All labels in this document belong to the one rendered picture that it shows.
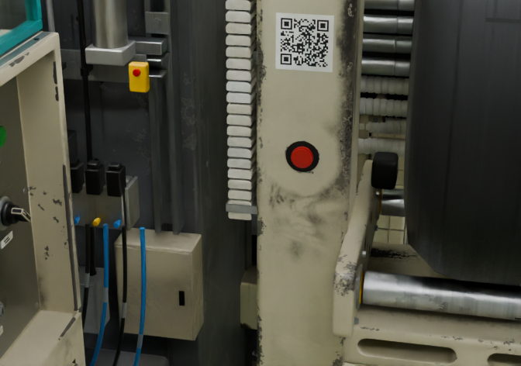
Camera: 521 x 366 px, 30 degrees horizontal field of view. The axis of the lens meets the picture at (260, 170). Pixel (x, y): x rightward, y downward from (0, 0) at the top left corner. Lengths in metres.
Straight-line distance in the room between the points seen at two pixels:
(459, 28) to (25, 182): 0.54
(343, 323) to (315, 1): 0.42
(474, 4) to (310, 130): 0.35
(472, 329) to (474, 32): 0.45
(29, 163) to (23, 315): 0.19
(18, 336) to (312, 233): 0.42
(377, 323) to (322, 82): 0.33
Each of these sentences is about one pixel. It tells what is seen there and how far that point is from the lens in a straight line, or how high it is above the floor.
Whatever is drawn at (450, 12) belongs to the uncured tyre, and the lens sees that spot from 1.06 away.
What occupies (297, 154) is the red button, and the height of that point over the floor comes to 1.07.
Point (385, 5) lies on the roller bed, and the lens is 1.66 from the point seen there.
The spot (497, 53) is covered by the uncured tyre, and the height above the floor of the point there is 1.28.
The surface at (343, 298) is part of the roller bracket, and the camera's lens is 1.27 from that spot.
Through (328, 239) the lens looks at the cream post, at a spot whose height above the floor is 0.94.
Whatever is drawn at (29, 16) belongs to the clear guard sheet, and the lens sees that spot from 1.15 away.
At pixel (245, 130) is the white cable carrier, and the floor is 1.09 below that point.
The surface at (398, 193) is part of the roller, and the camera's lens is 1.56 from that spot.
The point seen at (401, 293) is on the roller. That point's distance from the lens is 1.31.
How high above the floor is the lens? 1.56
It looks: 23 degrees down
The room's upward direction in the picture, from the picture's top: straight up
